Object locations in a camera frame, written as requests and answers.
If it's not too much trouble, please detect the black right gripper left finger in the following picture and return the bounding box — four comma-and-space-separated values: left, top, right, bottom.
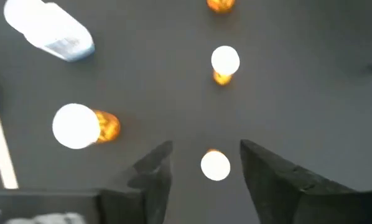
98, 139, 174, 224

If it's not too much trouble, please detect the large orange pill bottle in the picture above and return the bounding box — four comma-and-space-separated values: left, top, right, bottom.
51, 103, 122, 150

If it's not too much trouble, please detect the white pill bottle blue label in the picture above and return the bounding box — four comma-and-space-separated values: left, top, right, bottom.
2, 0, 96, 63

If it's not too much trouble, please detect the small orange pill bottle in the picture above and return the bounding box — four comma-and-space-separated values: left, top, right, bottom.
200, 148, 231, 182
210, 45, 241, 86
206, 0, 236, 14

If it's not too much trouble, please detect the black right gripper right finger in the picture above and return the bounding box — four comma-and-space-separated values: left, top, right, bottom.
239, 139, 358, 224

